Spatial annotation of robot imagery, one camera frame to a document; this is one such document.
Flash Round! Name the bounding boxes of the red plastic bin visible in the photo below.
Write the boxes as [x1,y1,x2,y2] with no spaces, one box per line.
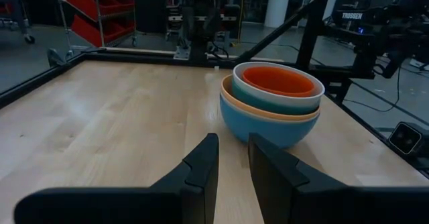
[70,14,137,48]
[65,0,135,21]

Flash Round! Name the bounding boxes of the metal wire rack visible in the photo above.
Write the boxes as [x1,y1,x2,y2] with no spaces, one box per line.
[53,0,139,50]

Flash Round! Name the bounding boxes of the black frame foot bracket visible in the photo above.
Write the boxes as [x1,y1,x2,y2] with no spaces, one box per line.
[46,48,68,67]

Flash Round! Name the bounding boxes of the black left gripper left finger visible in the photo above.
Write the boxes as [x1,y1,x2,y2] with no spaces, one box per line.
[150,133,220,224]

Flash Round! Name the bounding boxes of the white plastic bowl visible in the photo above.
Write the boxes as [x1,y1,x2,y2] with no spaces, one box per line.
[232,61,326,109]

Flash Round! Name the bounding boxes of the light orange plastic bowl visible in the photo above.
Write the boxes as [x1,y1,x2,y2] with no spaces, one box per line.
[220,74,321,123]

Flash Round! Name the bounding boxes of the grey metal base plate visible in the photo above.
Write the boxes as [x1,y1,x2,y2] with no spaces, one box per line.
[173,45,192,61]

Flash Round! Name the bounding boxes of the white round column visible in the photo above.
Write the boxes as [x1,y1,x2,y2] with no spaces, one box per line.
[263,0,293,29]

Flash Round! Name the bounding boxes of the small red-orange plastic bowl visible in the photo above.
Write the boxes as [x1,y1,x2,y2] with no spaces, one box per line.
[241,66,316,99]

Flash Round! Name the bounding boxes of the black depth camera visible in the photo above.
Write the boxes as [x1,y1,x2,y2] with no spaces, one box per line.
[387,121,424,156]

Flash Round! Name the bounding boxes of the black aluminium table frame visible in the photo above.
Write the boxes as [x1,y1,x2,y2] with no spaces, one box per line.
[0,0,429,181]

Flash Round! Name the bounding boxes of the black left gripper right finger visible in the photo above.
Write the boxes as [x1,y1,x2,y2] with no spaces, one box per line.
[247,132,348,224]

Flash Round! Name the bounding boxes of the large blue plastic bowl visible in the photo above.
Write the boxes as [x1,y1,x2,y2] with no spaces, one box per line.
[219,93,321,150]

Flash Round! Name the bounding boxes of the black equipment stand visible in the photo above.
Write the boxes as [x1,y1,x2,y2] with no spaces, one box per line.
[166,0,242,66]

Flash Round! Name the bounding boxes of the teal plastic bowl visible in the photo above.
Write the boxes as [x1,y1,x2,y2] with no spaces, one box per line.
[231,81,319,116]

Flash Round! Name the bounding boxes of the yellow cable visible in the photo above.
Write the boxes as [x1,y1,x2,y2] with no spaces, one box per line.
[237,0,247,46]

